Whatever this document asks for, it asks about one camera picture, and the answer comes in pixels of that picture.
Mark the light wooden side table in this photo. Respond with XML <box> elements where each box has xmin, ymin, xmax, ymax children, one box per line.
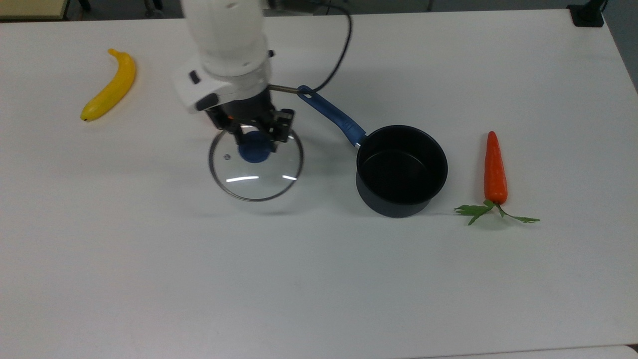
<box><xmin>0</xmin><ymin>0</ymin><xmax>69</xmax><ymax>21</ymax></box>

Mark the yellow banana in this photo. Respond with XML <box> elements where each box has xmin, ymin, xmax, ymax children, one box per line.
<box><xmin>80</xmin><ymin>48</ymin><xmax>137</xmax><ymax>122</ymax></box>

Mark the black table clamp mount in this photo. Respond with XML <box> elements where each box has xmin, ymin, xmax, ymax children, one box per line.
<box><xmin>567</xmin><ymin>0</ymin><xmax>610</xmax><ymax>28</ymax></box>

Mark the dark saucepan with blue handle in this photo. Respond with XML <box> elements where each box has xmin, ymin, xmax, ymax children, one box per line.
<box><xmin>297</xmin><ymin>85</ymin><xmax>449</xmax><ymax>219</ymax></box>

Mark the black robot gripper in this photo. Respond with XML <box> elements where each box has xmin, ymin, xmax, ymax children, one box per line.
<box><xmin>204</xmin><ymin>89</ymin><xmax>296</xmax><ymax>153</ymax></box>

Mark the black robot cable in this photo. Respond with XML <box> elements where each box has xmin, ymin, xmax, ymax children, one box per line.
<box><xmin>264</xmin><ymin>1</ymin><xmax>353</xmax><ymax>95</ymax></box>

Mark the orange carrot with green leaves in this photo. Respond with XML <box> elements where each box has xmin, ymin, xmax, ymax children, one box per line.
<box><xmin>454</xmin><ymin>131</ymin><xmax>541</xmax><ymax>226</ymax></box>

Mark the glass lid with blue knob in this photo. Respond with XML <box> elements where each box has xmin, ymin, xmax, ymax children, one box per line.
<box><xmin>208</xmin><ymin>125</ymin><xmax>305</xmax><ymax>202</ymax></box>

